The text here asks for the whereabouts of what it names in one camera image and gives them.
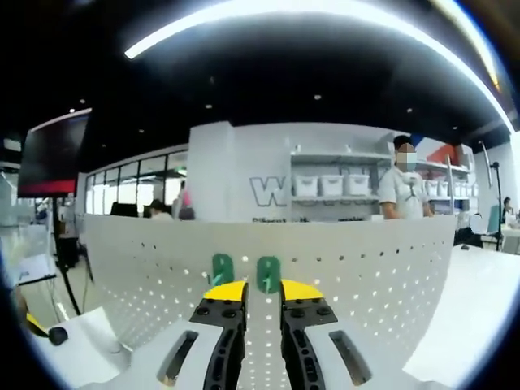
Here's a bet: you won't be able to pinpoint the black monitor screen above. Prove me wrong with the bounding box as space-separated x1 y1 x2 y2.
16 107 93 199

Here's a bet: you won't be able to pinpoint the grey metal shelf rack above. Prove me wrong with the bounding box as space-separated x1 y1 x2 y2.
288 141 479 221

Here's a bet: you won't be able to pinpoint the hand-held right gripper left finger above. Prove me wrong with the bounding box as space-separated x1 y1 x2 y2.
93 279 249 390

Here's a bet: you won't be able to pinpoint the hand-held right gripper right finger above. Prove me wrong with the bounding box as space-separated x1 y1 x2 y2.
280 279 415 390

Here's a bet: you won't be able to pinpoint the white perforated mounting plate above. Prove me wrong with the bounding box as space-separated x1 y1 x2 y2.
83 214 458 390

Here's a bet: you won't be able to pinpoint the black monitor stand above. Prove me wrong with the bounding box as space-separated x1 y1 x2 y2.
50 197 82 316

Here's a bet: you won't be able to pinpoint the glass partition windows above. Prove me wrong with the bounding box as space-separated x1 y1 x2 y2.
84 149 190 216

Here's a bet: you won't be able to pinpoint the white paper pad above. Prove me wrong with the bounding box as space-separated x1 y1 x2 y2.
11 252 58 286

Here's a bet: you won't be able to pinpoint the long ceiling light strip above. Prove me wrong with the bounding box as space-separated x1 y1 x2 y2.
123 0 514 133
430 0 504 91

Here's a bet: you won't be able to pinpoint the green chair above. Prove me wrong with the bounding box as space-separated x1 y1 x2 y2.
487 204 503 235

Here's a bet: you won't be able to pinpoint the row of white bins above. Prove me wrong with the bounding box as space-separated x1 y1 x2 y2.
424 179 479 199

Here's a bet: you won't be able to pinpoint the green hook assembly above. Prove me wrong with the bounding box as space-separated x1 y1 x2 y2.
255 254 282 293
210 252 236 288

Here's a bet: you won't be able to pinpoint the black tripod stand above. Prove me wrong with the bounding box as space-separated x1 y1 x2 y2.
477 140 505 253

